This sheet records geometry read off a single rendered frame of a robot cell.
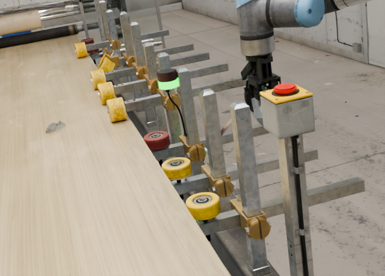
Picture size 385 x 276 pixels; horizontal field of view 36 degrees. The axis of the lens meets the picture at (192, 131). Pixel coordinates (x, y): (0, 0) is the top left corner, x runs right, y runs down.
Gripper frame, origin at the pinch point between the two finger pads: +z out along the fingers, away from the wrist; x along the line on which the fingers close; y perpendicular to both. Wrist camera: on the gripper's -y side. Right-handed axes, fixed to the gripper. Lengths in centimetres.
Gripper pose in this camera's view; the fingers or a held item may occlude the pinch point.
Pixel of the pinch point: (262, 120)
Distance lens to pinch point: 167.8
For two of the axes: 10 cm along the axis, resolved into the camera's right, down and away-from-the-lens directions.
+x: 9.5, -2.3, 2.3
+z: 1.4, 9.3, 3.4
